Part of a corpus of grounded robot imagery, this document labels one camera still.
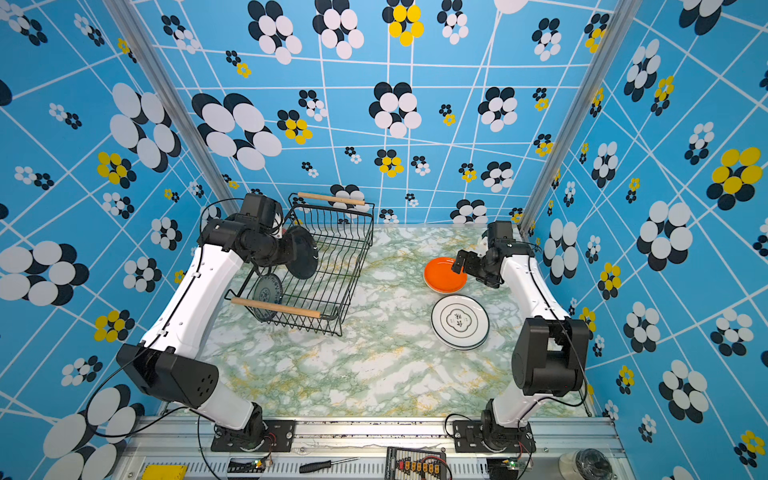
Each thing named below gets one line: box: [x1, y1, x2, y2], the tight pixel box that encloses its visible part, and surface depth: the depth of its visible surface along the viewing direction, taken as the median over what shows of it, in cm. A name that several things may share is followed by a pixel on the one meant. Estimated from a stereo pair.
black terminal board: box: [384, 446, 448, 480], surface depth 70 cm
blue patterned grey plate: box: [253, 273, 283, 317], surface depth 96 cm
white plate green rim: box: [431, 294, 490, 351], surface depth 93 cm
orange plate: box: [423, 257, 469, 294], surface depth 104 cm
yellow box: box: [141, 465, 187, 480], surface depth 70 cm
